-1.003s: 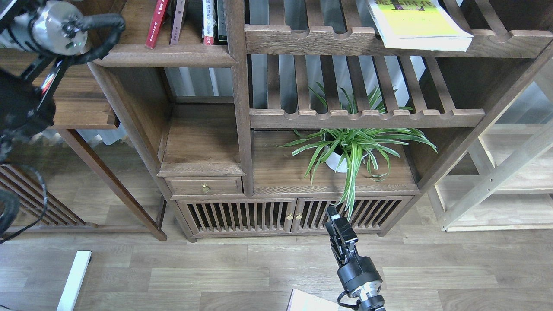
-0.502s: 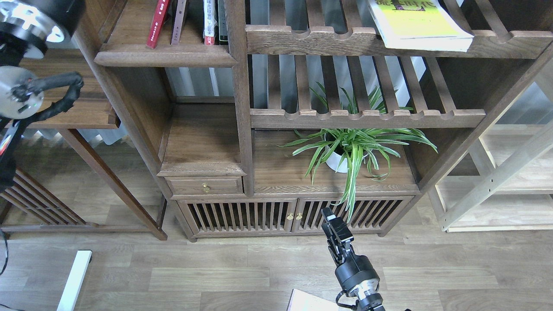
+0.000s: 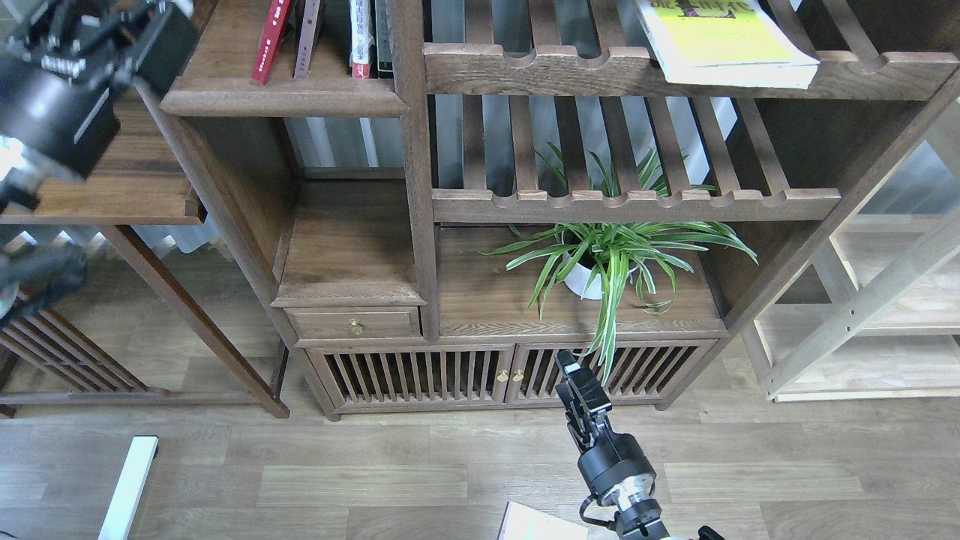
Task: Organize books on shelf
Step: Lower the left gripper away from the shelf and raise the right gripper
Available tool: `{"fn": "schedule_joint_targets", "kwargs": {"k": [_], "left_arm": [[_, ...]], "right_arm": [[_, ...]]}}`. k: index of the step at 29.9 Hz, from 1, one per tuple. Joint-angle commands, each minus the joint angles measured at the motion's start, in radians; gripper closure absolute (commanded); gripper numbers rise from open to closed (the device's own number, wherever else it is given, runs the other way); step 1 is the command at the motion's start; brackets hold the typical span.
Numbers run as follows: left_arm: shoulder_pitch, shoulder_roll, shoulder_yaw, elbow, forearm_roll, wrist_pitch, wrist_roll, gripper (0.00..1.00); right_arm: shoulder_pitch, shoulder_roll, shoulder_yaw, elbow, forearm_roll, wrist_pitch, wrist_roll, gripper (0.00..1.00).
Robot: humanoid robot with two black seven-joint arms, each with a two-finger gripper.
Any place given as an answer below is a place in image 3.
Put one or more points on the yellow green book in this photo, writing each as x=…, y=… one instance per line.
x=723, y=43

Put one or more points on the white purple book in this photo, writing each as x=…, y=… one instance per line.
x=524, y=522

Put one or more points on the dark upright book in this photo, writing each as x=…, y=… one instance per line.
x=383, y=46

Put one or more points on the white robot base bar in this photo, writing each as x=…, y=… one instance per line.
x=131, y=482

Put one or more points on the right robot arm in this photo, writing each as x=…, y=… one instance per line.
x=641, y=521

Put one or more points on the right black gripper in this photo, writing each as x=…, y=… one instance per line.
x=613, y=465

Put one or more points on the red white upright book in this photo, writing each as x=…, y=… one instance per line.
x=362, y=38

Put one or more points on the green spider plant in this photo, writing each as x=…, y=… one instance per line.
x=613, y=254

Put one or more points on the white plant pot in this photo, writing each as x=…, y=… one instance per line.
x=578, y=280

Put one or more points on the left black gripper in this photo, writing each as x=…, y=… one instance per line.
x=65, y=66

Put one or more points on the dark wooden bookshelf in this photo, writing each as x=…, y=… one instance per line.
x=377, y=199

